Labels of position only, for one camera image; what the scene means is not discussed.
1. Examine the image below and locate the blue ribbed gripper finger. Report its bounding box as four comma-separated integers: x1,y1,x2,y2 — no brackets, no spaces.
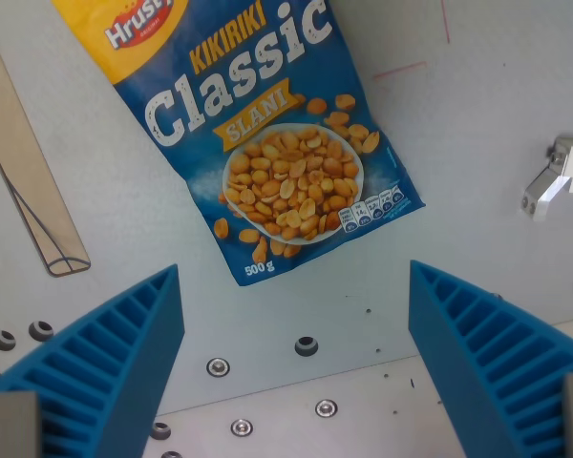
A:
0,263,186,458
408,260,573,458

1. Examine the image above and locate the beige wooden strip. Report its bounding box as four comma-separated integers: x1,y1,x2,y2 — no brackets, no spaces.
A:
0,11,92,278

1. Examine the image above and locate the blue Classic peanut bag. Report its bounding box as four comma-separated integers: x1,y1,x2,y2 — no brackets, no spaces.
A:
52,0,427,287

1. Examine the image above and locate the silver metal bracket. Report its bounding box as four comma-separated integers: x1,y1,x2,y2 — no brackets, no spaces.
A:
520,135,573,223

